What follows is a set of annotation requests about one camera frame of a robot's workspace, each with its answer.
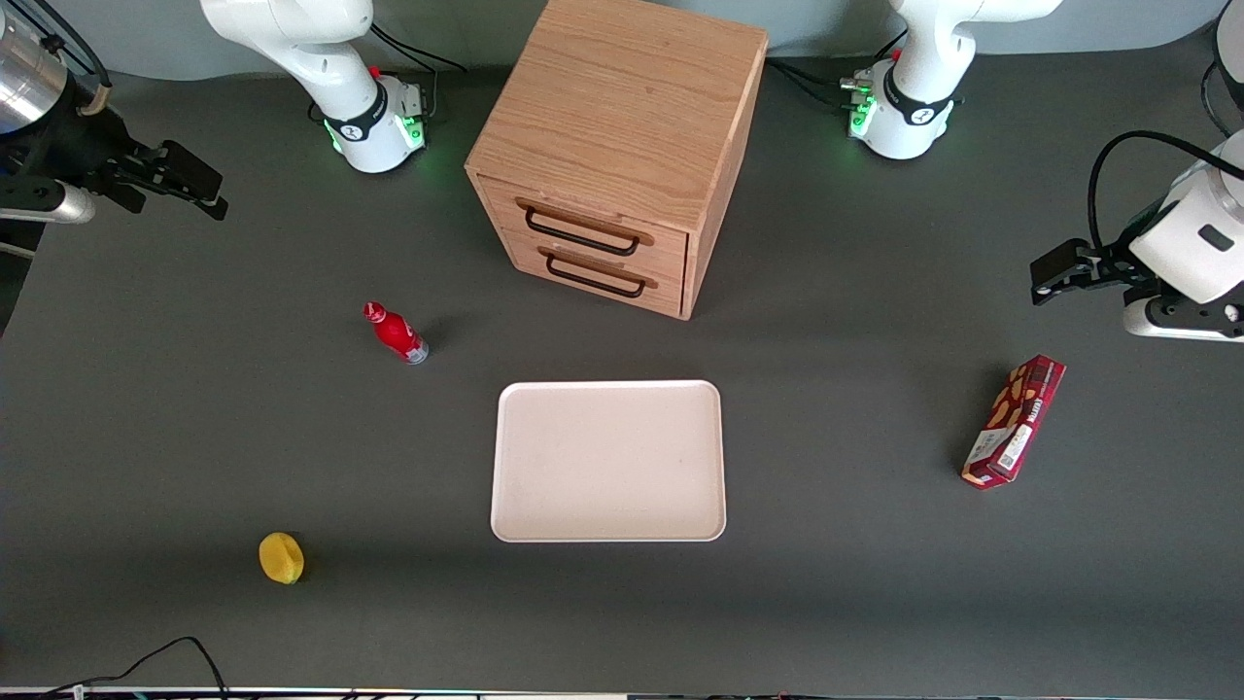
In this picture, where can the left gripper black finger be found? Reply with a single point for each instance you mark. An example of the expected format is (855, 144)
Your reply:
(1093, 283)
(1064, 258)

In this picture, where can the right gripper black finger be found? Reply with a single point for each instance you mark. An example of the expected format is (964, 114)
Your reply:
(209, 205)
(190, 167)

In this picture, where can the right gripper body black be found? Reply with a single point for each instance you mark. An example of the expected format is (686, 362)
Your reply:
(80, 148)

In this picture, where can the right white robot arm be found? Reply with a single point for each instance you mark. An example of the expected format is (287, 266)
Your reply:
(321, 58)

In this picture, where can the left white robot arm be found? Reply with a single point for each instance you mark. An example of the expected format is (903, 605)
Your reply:
(923, 58)

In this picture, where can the red coke bottle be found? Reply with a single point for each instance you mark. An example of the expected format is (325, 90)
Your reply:
(397, 333)

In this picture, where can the white rectangular tray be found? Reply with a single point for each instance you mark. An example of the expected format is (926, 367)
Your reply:
(608, 462)

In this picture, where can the red snack box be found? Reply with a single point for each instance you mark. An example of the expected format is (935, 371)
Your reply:
(1016, 420)

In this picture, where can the yellow lemon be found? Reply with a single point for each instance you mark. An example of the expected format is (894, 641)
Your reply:
(281, 558)

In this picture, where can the tall wooden drawer front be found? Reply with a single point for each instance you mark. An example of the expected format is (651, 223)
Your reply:
(583, 228)

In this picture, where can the short wooden drawer front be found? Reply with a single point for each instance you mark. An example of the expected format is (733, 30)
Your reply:
(622, 287)

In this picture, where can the wooden drawer cabinet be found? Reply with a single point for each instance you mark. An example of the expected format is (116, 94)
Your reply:
(622, 107)

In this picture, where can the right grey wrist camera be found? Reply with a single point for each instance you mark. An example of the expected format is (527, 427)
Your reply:
(49, 202)

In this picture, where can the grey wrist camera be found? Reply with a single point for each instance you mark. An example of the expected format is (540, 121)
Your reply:
(1176, 319)
(49, 202)

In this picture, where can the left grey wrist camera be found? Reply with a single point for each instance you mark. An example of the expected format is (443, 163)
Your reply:
(1176, 319)

